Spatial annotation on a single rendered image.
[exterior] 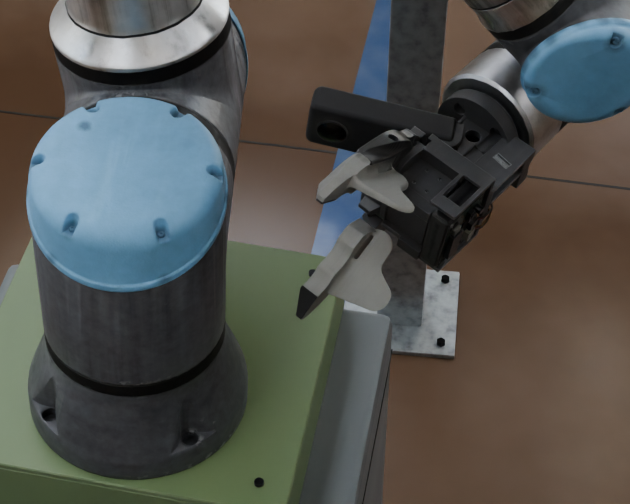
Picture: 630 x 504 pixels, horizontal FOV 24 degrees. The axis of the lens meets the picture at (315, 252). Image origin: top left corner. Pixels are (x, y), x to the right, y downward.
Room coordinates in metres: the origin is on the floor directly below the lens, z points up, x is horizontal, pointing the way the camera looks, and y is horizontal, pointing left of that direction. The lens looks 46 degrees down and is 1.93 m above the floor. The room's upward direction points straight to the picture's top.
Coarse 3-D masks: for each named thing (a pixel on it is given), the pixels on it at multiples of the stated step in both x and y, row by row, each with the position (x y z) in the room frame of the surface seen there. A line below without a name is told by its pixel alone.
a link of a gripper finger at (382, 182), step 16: (352, 160) 0.76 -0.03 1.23; (368, 160) 0.77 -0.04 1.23; (336, 176) 0.74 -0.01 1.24; (352, 176) 0.75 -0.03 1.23; (368, 176) 0.76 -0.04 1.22; (384, 176) 0.77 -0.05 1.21; (400, 176) 0.78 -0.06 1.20; (320, 192) 0.73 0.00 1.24; (336, 192) 0.73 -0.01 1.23; (352, 192) 0.75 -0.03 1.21; (368, 192) 0.74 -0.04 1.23; (384, 192) 0.74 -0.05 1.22; (400, 192) 0.75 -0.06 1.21; (400, 208) 0.73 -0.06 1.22
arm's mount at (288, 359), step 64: (256, 256) 0.97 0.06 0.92; (320, 256) 0.97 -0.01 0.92; (0, 320) 0.88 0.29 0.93; (256, 320) 0.89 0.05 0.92; (320, 320) 0.89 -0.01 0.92; (0, 384) 0.80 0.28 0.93; (256, 384) 0.81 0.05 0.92; (320, 384) 0.84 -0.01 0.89; (0, 448) 0.73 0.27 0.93; (256, 448) 0.74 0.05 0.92
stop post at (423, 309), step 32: (416, 0) 1.68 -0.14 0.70; (416, 32) 1.68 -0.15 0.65; (416, 64) 1.68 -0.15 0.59; (416, 96) 1.68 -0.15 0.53; (416, 288) 1.67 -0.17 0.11; (448, 288) 1.76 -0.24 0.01; (416, 320) 1.67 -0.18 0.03; (448, 320) 1.69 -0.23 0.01; (416, 352) 1.62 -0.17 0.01; (448, 352) 1.61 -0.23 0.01
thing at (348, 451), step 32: (0, 288) 0.99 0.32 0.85; (352, 320) 0.95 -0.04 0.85; (384, 320) 0.95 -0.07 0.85; (352, 352) 0.91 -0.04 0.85; (384, 352) 0.91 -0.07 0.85; (352, 384) 0.87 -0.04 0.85; (384, 384) 0.91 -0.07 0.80; (320, 416) 0.83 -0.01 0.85; (352, 416) 0.83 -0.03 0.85; (384, 416) 0.92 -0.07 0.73; (320, 448) 0.79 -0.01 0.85; (352, 448) 0.79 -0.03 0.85; (384, 448) 0.94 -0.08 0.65; (320, 480) 0.76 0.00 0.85; (352, 480) 0.76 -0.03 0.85
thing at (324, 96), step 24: (336, 96) 0.87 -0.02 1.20; (360, 96) 0.88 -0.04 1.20; (312, 120) 0.86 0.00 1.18; (336, 120) 0.86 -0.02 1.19; (360, 120) 0.86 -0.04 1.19; (384, 120) 0.85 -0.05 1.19; (408, 120) 0.86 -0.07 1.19; (432, 120) 0.86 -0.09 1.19; (456, 120) 0.86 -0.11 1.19; (336, 144) 0.86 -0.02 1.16; (360, 144) 0.86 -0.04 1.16
